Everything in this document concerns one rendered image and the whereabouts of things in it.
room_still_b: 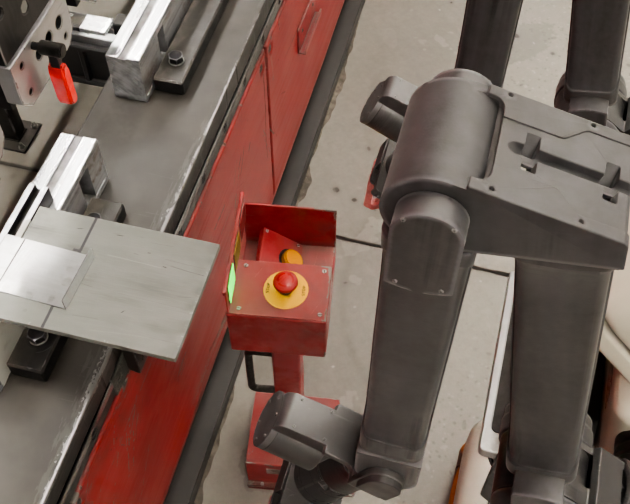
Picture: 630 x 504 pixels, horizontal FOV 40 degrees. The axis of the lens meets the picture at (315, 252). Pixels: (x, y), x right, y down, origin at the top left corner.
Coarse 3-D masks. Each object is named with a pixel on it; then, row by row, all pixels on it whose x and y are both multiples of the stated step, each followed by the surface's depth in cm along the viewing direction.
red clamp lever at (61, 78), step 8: (40, 40) 105; (32, 48) 105; (40, 48) 104; (48, 48) 104; (56, 48) 104; (64, 48) 105; (48, 56) 106; (56, 56) 105; (56, 64) 106; (64, 64) 107; (56, 72) 107; (64, 72) 107; (56, 80) 108; (64, 80) 108; (72, 80) 110; (56, 88) 109; (64, 88) 109; (72, 88) 110; (64, 96) 110; (72, 96) 111
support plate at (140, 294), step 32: (32, 224) 120; (64, 224) 120; (96, 224) 120; (96, 256) 117; (128, 256) 117; (160, 256) 117; (192, 256) 117; (96, 288) 114; (128, 288) 114; (160, 288) 114; (192, 288) 114; (0, 320) 112; (32, 320) 111; (64, 320) 111; (96, 320) 111; (128, 320) 111; (160, 320) 111; (160, 352) 109
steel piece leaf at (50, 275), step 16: (16, 256) 117; (32, 256) 117; (48, 256) 117; (64, 256) 117; (80, 256) 117; (16, 272) 115; (32, 272) 115; (48, 272) 115; (64, 272) 115; (80, 272) 114; (0, 288) 114; (16, 288) 114; (32, 288) 114; (48, 288) 114; (64, 288) 114; (48, 304) 113; (64, 304) 111
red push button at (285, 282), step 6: (276, 276) 138; (282, 276) 138; (288, 276) 138; (294, 276) 138; (276, 282) 137; (282, 282) 137; (288, 282) 137; (294, 282) 138; (276, 288) 137; (282, 288) 137; (288, 288) 137; (294, 288) 137; (288, 294) 139
